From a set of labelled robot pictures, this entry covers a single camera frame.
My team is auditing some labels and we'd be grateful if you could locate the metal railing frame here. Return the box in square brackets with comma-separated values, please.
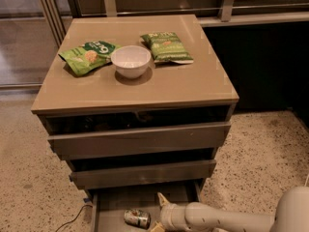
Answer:
[39, 0, 309, 43]

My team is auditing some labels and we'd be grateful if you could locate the top drawer front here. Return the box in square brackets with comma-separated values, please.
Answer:
[48, 122, 231, 160]

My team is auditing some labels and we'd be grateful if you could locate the left green chip bag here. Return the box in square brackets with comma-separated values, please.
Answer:
[59, 41, 119, 76]

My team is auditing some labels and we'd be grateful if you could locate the black floor cable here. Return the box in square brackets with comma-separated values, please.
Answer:
[54, 204, 94, 232]

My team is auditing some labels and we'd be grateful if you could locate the open bottom drawer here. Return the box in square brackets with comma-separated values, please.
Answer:
[91, 181, 202, 232]

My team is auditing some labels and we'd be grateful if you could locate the middle drawer front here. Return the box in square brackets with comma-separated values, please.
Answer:
[70, 159, 216, 189]

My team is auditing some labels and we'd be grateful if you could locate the white bowl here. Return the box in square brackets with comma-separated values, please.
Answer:
[111, 45, 152, 79]

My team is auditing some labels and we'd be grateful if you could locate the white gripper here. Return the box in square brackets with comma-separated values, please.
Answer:
[151, 192, 188, 232]

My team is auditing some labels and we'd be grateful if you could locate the right green chip bag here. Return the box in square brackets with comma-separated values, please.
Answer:
[141, 32, 194, 64]

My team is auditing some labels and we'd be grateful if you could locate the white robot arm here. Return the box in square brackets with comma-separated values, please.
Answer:
[157, 186, 309, 232]

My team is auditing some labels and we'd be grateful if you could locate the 7up soda can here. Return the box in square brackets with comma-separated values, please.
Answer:
[124, 209, 151, 229]

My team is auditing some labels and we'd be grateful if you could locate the green chip bag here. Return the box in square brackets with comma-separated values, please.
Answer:
[141, 32, 194, 64]
[59, 41, 119, 76]

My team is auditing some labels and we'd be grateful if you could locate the taupe drawer cabinet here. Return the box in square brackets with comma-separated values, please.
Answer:
[31, 14, 240, 232]

